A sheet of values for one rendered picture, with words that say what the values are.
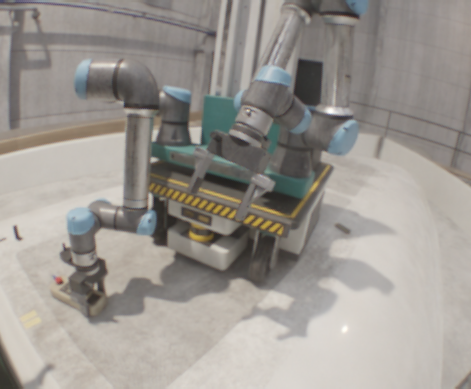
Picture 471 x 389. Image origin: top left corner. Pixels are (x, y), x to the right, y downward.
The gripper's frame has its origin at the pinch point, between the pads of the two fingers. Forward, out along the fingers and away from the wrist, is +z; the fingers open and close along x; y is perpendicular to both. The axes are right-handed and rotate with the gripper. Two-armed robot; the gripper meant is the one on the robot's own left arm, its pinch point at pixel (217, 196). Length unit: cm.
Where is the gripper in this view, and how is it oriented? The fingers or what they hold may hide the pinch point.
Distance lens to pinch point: 63.0
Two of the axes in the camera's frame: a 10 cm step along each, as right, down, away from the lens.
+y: -4.1, -1.2, -9.0
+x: 8.0, 4.2, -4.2
